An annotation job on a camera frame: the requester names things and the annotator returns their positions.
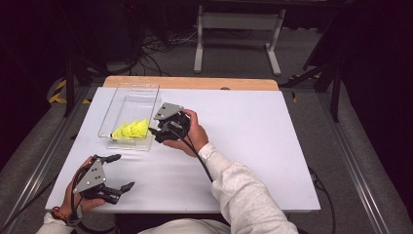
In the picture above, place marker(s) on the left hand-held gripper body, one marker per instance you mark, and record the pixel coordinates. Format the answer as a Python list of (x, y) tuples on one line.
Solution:
[(92, 180)]

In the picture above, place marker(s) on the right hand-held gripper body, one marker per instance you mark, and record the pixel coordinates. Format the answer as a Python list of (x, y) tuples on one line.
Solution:
[(168, 112)]

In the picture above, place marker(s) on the clear plastic container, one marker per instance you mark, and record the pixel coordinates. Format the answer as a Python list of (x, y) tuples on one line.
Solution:
[(133, 100)]

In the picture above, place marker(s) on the person's left hand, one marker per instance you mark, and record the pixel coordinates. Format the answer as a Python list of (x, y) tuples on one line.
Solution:
[(69, 198)]

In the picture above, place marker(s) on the person's right hand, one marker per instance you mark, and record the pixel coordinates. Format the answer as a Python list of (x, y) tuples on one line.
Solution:
[(196, 138)]

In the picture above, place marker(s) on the wooden table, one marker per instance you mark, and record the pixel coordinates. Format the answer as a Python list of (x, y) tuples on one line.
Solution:
[(195, 83)]

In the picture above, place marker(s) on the person's torso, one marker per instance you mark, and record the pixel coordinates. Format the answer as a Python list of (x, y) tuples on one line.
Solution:
[(185, 227)]

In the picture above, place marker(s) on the yellow black floor tape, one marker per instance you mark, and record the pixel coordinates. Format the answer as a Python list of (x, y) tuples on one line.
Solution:
[(58, 96)]

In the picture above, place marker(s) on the black metal stand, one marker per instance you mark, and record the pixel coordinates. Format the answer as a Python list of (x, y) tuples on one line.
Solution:
[(69, 84), (336, 91)]

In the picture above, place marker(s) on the white metal stand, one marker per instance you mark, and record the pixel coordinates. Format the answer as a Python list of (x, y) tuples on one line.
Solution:
[(240, 21)]

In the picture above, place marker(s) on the aluminium rail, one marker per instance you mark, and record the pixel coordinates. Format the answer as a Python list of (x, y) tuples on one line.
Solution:
[(39, 165), (354, 169)]

